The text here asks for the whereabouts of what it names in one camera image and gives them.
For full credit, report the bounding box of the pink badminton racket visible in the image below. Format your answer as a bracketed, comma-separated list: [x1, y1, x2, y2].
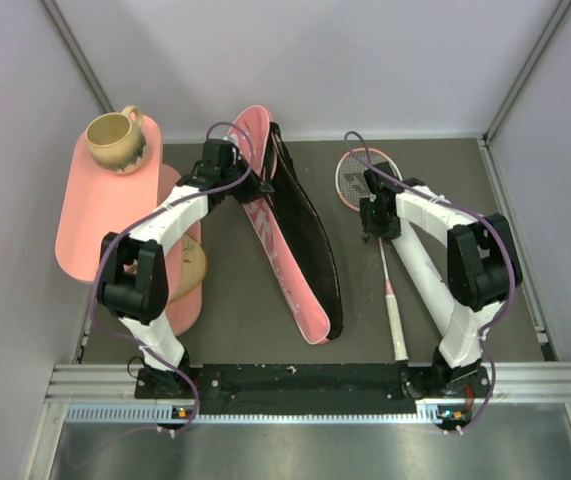
[334, 147, 409, 362]

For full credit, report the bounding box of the pink racket bag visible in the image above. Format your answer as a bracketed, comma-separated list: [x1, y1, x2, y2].
[228, 105, 343, 345]

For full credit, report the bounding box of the white shuttlecock tube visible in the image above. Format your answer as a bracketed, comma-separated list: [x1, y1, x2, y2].
[392, 229, 454, 336]

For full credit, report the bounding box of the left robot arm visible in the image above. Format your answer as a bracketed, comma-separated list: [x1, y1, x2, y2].
[94, 139, 272, 397]

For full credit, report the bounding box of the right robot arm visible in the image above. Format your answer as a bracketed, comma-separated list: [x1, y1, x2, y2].
[360, 162, 522, 396]

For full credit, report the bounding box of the round embroidered fan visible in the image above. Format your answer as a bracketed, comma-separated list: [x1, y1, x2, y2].
[174, 235, 208, 299]

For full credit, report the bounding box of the beige ceramic mug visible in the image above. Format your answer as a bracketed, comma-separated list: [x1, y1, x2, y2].
[85, 106, 147, 175]

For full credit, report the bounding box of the pink two-tier side table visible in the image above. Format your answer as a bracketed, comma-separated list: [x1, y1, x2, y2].
[55, 116, 202, 335]

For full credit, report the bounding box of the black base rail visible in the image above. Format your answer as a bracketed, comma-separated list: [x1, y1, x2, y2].
[134, 363, 496, 416]

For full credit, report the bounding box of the grey slotted cable duct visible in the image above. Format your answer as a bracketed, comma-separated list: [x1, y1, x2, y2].
[66, 404, 194, 424]

